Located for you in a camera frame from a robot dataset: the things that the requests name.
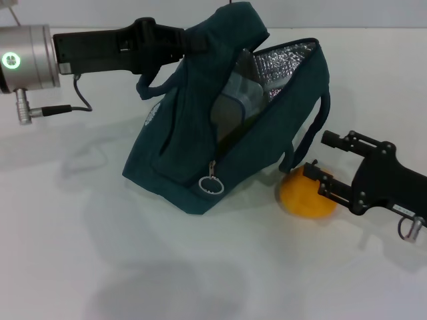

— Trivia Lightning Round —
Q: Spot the left gripper cable with plug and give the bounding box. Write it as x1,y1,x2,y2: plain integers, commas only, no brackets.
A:
15,75,93,127

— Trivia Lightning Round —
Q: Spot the dark teal insulated bag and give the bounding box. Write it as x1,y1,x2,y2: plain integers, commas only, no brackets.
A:
121,1,333,216

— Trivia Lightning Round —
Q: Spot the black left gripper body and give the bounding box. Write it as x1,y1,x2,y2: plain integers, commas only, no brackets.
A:
52,18,158,76

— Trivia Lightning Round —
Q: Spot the right gripper cable with plug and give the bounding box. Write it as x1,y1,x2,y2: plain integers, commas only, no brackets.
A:
398,214,427,241

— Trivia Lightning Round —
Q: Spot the yellow pear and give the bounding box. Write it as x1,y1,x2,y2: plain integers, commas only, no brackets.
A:
279,164,338,220

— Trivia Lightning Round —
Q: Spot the gripper cable with plug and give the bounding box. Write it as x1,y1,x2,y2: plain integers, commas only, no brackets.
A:
15,75,93,127
398,214,427,241

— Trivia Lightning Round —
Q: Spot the clear container with blue-rimmed lid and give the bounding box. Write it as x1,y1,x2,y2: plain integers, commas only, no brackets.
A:
212,74,268,143

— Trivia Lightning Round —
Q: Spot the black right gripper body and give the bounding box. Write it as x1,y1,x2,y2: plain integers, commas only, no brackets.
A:
349,142,427,231

